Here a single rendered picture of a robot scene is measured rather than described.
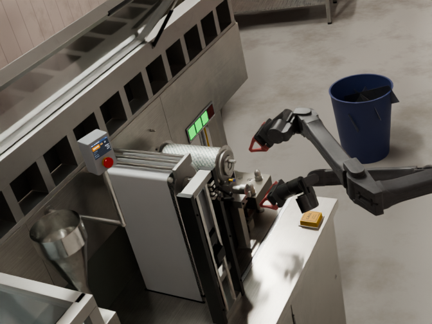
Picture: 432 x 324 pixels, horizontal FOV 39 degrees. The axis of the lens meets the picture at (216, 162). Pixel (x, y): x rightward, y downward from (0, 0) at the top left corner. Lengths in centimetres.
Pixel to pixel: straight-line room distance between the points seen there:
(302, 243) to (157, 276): 56
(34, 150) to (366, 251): 226
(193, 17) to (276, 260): 107
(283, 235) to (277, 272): 20
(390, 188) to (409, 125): 315
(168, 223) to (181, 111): 69
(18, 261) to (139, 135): 69
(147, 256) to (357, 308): 147
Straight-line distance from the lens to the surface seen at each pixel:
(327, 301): 270
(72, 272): 172
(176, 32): 253
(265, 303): 216
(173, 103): 250
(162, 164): 196
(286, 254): 232
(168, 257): 213
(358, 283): 346
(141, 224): 209
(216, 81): 282
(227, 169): 220
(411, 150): 447
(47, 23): 644
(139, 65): 231
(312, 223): 241
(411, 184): 164
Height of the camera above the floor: 243
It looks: 32 degrees down
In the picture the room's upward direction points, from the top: 13 degrees counter-clockwise
